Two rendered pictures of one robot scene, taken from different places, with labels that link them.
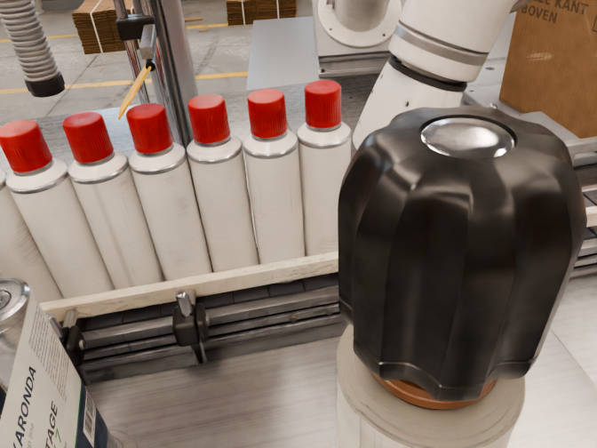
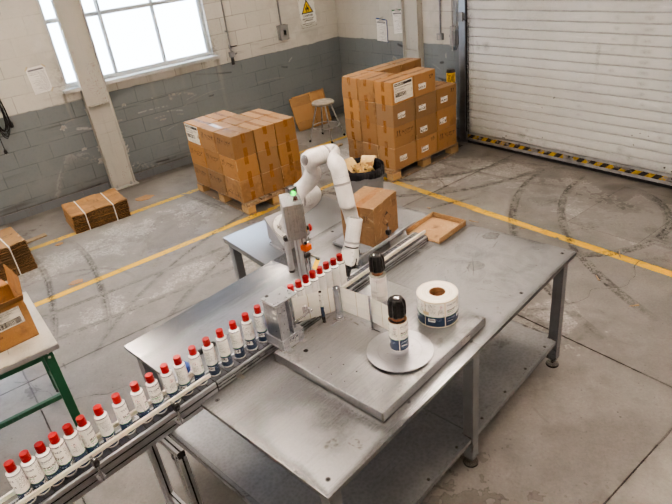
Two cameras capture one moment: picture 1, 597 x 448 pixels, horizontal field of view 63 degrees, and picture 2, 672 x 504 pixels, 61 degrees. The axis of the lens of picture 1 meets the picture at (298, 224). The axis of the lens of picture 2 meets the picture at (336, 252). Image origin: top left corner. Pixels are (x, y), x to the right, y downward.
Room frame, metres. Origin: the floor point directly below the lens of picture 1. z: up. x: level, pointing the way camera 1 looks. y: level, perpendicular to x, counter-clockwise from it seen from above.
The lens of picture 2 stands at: (-1.77, 1.51, 2.57)
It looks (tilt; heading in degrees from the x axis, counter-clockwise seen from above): 29 degrees down; 325
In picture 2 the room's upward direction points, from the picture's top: 7 degrees counter-clockwise
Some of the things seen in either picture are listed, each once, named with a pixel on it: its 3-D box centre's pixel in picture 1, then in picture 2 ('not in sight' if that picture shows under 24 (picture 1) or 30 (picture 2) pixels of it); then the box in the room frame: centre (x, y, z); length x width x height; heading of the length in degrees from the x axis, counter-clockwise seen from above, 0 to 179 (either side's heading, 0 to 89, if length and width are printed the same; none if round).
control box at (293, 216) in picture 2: not in sight; (293, 215); (0.47, 0.18, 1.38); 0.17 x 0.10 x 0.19; 154
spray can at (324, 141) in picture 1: (325, 183); (341, 270); (0.42, -0.03, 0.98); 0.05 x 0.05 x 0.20
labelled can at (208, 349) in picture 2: not in sight; (210, 356); (0.28, 0.84, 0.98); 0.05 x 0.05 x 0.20
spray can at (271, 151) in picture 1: (275, 192); (335, 274); (0.41, 0.02, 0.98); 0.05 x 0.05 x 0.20
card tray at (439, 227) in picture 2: not in sight; (436, 227); (0.55, -0.92, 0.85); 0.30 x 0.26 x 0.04; 99
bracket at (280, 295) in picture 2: not in sight; (278, 296); (0.24, 0.47, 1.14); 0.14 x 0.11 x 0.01; 99
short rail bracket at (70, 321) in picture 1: (74, 344); not in sight; (0.31, 0.22, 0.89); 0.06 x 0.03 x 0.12; 9
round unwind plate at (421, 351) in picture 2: not in sight; (399, 350); (-0.22, 0.14, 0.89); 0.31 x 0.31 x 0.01
